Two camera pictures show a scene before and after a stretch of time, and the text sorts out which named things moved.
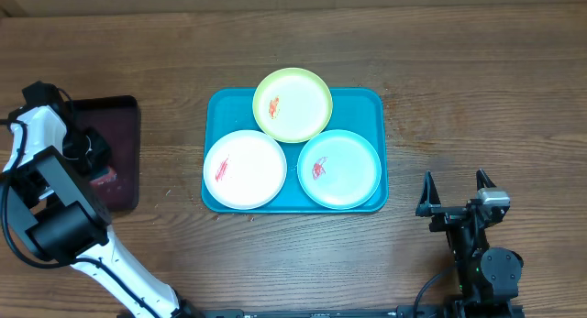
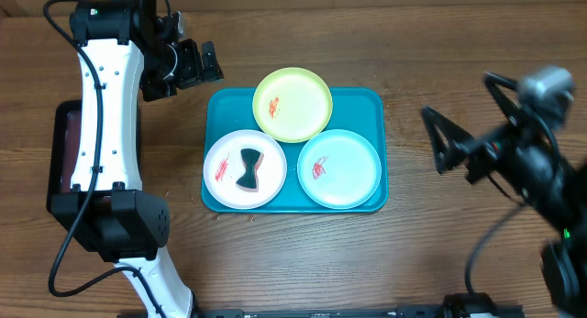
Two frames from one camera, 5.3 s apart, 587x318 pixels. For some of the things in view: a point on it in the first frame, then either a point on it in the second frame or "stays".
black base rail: x=420 y=312 stays
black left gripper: x=99 y=152 to x=192 y=73
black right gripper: x=429 y=204 to x=499 y=159
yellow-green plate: x=293 y=105 stays
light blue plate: x=338 y=169 stays
